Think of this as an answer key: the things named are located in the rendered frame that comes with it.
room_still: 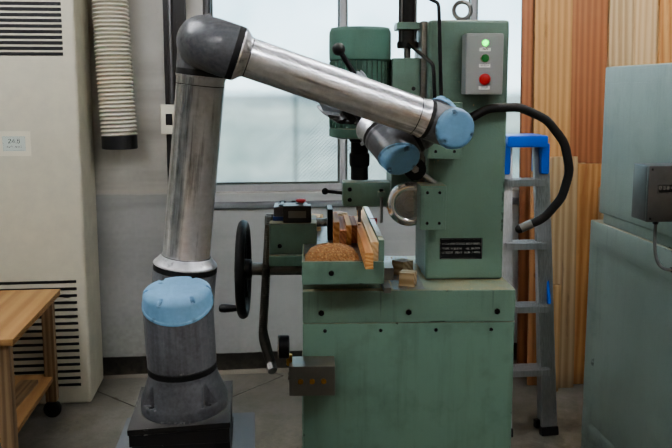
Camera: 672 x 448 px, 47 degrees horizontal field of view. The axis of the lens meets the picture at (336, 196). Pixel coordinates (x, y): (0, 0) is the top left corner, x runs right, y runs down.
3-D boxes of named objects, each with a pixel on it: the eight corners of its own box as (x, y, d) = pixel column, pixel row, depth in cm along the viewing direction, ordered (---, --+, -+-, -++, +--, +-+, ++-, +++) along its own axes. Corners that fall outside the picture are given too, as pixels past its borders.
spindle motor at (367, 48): (328, 136, 232) (328, 30, 228) (387, 136, 233) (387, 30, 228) (329, 139, 215) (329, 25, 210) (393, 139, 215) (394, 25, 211)
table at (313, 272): (275, 239, 257) (275, 221, 256) (367, 239, 258) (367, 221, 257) (264, 285, 197) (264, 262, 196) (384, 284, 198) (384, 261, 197)
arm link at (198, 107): (144, 342, 178) (170, 9, 165) (150, 317, 195) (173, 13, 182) (211, 346, 180) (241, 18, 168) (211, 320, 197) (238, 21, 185)
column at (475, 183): (414, 262, 241) (417, 26, 231) (485, 262, 242) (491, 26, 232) (425, 280, 219) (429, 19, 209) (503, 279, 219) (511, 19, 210)
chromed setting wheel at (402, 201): (386, 225, 216) (386, 181, 214) (430, 224, 217) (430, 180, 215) (387, 227, 213) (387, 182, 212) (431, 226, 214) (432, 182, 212)
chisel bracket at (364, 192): (341, 208, 230) (341, 179, 229) (388, 207, 230) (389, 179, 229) (342, 211, 222) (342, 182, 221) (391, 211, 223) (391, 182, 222)
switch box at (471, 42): (460, 94, 212) (462, 34, 210) (497, 94, 212) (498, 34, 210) (465, 94, 206) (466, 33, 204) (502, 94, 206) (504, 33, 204)
